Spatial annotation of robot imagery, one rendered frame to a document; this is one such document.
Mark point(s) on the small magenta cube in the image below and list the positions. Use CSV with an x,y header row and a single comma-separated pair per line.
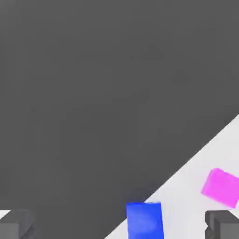
x,y
221,187

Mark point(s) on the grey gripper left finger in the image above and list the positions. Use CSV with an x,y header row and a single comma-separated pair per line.
x,y
15,226

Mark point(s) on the small blue cube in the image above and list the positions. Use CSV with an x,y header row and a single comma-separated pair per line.
x,y
144,220

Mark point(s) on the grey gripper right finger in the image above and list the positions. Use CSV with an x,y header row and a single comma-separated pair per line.
x,y
224,226

